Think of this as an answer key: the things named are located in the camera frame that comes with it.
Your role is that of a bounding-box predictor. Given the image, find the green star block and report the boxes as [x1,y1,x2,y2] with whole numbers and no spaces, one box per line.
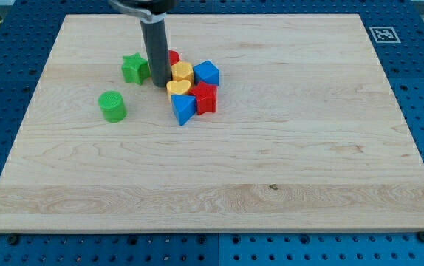
[121,52,151,85]

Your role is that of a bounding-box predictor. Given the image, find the red star block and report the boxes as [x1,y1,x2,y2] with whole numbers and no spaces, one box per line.
[188,81,217,115]

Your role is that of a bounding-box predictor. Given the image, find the red circle block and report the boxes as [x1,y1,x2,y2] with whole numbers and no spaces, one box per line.
[168,50,180,66]

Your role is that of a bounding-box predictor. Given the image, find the blue triangle block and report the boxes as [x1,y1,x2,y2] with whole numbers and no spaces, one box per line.
[171,95,196,126]

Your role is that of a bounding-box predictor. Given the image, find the yellow heart block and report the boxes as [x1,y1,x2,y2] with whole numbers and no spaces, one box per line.
[166,80,191,101]

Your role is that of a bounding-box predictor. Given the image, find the blue cube block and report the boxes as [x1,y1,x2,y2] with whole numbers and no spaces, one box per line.
[193,61,220,86]

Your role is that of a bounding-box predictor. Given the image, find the yellow hexagon block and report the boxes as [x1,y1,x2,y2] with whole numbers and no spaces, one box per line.
[171,61,194,83]

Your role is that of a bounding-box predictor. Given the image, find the wooden board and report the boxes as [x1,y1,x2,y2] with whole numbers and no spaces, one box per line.
[0,14,424,234]

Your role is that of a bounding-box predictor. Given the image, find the green cylinder block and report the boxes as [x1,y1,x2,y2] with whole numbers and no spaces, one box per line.
[98,91,127,123]

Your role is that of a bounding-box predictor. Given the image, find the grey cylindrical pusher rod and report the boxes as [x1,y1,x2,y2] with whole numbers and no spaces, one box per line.
[140,13,171,88]

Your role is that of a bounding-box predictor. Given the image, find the fiducial marker tag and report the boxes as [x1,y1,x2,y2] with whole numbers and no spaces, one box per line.
[369,26,400,44]

